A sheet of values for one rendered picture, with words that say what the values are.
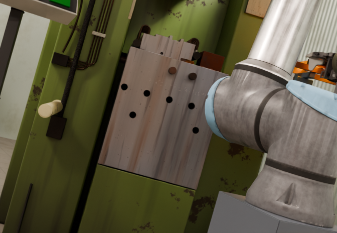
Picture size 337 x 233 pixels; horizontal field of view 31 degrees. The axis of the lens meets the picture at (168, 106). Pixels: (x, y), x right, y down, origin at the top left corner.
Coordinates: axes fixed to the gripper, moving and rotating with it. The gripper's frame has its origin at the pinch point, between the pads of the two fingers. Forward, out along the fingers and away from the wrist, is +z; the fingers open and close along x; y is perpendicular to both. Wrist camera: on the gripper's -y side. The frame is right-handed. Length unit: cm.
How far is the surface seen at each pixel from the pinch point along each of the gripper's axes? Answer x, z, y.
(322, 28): 84, 363, -77
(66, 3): -89, 15, 4
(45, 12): -95, 16, 9
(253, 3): -23, 48, -20
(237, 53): -23, 50, 1
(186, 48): -44, 35, 6
